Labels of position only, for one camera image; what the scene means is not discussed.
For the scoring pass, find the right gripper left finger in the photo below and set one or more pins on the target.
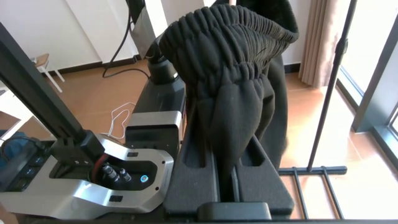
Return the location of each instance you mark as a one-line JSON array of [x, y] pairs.
[[192, 183]]

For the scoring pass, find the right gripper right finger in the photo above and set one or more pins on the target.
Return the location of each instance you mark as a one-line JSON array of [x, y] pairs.
[[264, 186]]

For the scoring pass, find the black garment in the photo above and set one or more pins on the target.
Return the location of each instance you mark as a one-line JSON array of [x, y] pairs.
[[230, 77]]

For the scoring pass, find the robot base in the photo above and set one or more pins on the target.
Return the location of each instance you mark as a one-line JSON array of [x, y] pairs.
[[77, 193]]

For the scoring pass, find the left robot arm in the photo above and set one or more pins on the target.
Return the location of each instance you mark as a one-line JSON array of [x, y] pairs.
[[161, 70]]

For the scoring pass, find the black clothes rack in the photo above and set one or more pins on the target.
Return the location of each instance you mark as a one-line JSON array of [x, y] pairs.
[[329, 93]]

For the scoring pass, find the window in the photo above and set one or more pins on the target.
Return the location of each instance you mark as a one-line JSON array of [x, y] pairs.
[[373, 93]]

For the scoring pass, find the brown curtain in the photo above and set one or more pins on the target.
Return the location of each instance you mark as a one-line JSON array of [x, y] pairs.
[[320, 46]]

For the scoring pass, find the white-legged wooden stool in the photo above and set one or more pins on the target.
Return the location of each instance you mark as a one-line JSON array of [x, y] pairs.
[[42, 60]]

